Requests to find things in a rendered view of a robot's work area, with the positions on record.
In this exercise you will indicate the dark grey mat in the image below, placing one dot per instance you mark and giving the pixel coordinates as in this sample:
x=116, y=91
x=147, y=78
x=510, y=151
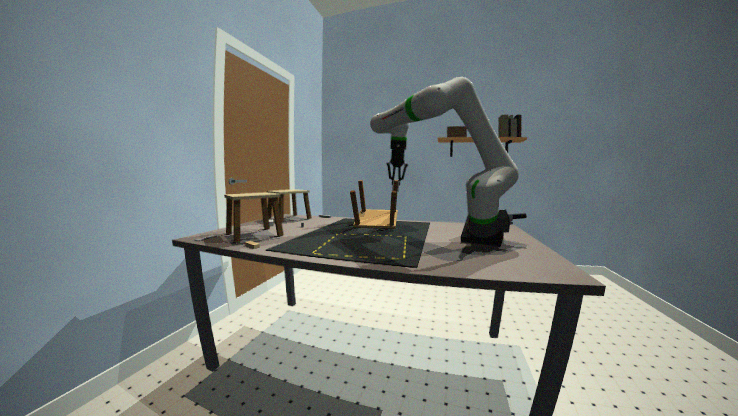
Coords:
x=365, y=246

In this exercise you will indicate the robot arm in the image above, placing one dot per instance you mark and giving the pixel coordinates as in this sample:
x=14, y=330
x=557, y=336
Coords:
x=484, y=188

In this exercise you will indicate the small wooden stool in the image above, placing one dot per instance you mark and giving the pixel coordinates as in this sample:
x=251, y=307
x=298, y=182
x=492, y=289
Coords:
x=374, y=218

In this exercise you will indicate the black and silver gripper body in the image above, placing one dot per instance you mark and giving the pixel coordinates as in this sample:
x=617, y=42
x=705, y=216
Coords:
x=398, y=156

